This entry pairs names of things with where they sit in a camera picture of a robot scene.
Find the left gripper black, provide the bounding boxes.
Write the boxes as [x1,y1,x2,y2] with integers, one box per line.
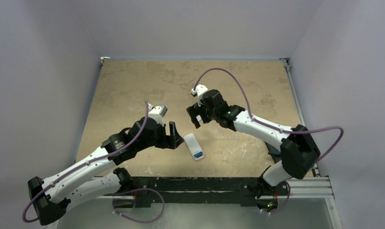
[137,121,183,151]

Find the white remote control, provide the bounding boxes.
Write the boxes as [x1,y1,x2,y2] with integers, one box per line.
[183,133,205,161]

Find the blue AAA battery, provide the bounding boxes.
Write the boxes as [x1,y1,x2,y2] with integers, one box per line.
[193,152,204,158]

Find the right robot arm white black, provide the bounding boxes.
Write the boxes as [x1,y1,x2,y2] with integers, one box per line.
[187,86,320,194]

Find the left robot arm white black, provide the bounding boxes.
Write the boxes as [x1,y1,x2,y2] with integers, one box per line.
[28,117,184,226]

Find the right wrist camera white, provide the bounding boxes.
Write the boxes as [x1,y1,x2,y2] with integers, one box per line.
[190,84,208,106]

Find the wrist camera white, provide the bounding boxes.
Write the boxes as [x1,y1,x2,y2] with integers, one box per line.
[148,103,168,126]
[190,84,208,106]

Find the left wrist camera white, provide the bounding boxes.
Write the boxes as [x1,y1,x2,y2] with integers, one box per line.
[148,103,168,126]

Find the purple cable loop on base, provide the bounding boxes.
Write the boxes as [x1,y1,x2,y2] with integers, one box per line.
[112,188,165,224]

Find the blue handled pliers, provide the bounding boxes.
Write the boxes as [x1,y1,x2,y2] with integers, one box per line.
[268,151,281,156]

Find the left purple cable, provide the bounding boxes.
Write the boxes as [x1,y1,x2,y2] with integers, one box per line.
[22,100,150,223]

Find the aluminium table rail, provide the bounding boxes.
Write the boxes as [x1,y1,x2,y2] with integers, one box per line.
[280,58,335,200]

